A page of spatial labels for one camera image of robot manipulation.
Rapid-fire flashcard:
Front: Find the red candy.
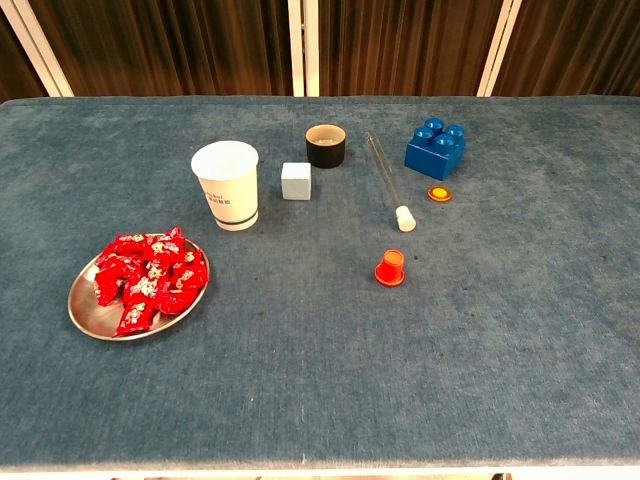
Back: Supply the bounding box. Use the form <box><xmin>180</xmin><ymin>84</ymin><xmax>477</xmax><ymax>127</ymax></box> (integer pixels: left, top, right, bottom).
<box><xmin>115</xmin><ymin>302</ymin><xmax>155</xmax><ymax>337</ymax></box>
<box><xmin>144</xmin><ymin>239</ymin><xmax>176</xmax><ymax>271</ymax></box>
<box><xmin>107</xmin><ymin>232</ymin><xmax>151</xmax><ymax>256</ymax></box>
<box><xmin>94</xmin><ymin>252</ymin><xmax>129</xmax><ymax>276</ymax></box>
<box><xmin>159</xmin><ymin>225</ymin><xmax>187</xmax><ymax>251</ymax></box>
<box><xmin>152</xmin><ymin>287</ymin><xmax>201</xmax><ymax>316</ymax></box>
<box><xmin>172</xmin><ymin>249</ymin><xmax>209</xmax><ymax>291</ymax></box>
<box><xmin>93</xmin><ymin>269</ymin><xmax>126</xmax><ymax>307</ymax></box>
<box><xmin>127</xmin><ymin>274</ymin><xmax>161</xmax><ymax>301</ymax></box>

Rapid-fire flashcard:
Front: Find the black cup beige inside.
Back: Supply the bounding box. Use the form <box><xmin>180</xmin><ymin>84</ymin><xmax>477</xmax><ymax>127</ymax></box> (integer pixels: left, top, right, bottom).
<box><xmin>304</xmin><ymin>124</ymin><xmax>348</xmax><ymax>170</ymax></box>

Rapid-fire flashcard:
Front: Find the white paper cup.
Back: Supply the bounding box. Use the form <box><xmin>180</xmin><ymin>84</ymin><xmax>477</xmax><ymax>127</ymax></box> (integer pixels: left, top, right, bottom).
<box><xmin>190</xmin><ymin>140</ymin><xmax>261</xmax><ymax>233</ymax></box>

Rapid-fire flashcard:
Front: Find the light blue cube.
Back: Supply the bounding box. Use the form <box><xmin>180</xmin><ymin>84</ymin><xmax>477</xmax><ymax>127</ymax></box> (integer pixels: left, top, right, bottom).
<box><xmin>280</xmin><ymin>161</ymin><xmax>313</xmax><ymax>202</ymax></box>

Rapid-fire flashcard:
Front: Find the small red cap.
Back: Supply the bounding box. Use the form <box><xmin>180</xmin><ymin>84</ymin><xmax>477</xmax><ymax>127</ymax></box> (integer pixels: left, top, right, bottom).
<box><xmin>373</xmin><ymin>248</ymin><xmax>406</xmax><ymax>288</ymax></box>

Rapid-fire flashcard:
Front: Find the glass tube white stopper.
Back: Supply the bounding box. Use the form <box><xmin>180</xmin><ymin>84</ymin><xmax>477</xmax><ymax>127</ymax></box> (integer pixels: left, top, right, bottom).
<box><xmin>363</xmin><ymin>131</ymin><xmax>418</xmax><ymax>233</ymax></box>

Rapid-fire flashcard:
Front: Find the blue felt table cover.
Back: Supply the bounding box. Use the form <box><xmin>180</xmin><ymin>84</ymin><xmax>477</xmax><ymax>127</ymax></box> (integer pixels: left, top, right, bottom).
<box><xmin>0</xmin><ymin>95</ymin><xmax>640</xmax><ymax>471</ymax></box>

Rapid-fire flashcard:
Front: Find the blue building block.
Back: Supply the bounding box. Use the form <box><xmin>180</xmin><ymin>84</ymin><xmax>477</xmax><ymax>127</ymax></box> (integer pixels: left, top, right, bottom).
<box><xmin>403</xmin><ymin>116</ymin><xmax>468</xmax><ymax>182</ymax></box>

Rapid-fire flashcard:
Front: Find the dark brown curtain panel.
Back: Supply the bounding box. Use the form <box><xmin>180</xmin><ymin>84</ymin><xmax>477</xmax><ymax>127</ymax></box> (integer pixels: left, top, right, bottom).
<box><xmin>27</xmin><ymin>0</ymin><xmax>294</xmax><ymax>98</ymax></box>
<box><xmin>492</xmin><ymin>0</ymin><xmax>640</xmax><ymax>98</ymax></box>
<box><xmin>318</xmin><ymin>0</ymin><xmax>504</xmax><ymax>98</ymax></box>
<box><xmin>0</xmin><ymin>9</ymin><xmax>49</xmax><ymax>104</ymax></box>

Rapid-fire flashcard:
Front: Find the round steel plate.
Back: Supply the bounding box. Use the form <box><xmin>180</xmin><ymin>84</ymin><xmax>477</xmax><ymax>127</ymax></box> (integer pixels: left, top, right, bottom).
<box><xmin>67</xmin><ymin>234</ymin><xmax>212</xmax><ymax>343</ymax></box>

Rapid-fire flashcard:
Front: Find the white frame post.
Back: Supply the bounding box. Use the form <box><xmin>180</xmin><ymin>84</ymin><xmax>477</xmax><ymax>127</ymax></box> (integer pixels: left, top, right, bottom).
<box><xmin>287</xmin><ymin>0</ymin><xmax>321</xmax><ymax>98</ymax></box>
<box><xmin>0</xmin><ymin>0</ymin><xmax>75</xmax><ymax>98</ymax></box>
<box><xmin>476</xmin><ymin>0</ymin><xmax>524</xmax><ymax>98</ymax></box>

